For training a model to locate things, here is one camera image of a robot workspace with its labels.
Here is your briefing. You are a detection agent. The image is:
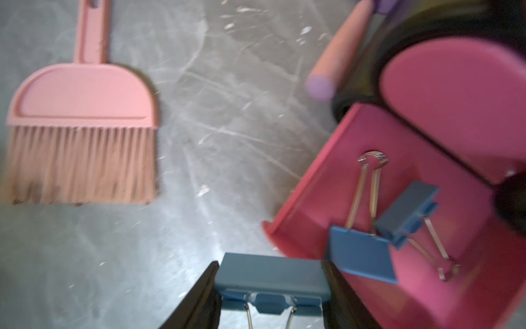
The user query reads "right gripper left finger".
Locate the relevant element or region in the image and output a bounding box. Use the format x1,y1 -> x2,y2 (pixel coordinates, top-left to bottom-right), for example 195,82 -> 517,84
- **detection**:
160,260 -> 222,329

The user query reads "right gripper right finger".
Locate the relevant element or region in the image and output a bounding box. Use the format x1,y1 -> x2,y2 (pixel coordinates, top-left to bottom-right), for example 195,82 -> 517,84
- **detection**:
321,260 -> 382,329

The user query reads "blue binder clip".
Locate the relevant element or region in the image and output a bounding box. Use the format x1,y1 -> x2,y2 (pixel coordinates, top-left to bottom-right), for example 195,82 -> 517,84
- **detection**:
375,180 -> 460,282
214,253 -> 331,328
327,150 -> 398,284

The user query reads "black pink drawer cabinet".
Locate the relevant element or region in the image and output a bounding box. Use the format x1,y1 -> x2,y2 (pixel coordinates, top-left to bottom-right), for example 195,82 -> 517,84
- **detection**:
262,1 -> 525,328

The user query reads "purple toy shovel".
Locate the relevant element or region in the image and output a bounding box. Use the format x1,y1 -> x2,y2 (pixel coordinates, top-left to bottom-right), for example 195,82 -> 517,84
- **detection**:
305,0 -> 398,101

